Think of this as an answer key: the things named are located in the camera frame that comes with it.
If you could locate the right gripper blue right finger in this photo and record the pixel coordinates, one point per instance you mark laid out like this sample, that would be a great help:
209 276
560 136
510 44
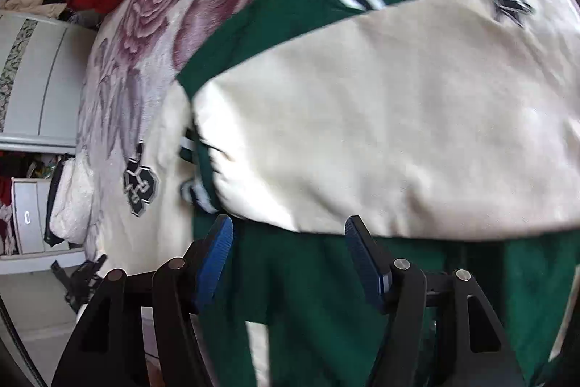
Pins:
370 262

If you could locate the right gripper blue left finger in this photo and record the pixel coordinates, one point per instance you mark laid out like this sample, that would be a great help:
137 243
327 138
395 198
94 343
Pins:
210 259

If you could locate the green varsity jacket cream sleeves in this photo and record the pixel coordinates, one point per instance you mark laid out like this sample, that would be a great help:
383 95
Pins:
451 127

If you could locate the red clothes in shelf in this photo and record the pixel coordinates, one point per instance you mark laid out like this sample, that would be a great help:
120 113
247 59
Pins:
8 239

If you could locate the white fluffy cloth hanging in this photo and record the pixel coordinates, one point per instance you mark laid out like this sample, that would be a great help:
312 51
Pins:
69 201

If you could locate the floral rose bed blanket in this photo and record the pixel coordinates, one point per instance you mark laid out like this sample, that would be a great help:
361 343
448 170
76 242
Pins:
135 110

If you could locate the white wardrobe cabinet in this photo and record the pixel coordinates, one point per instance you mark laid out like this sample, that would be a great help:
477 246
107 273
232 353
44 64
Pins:
43 63

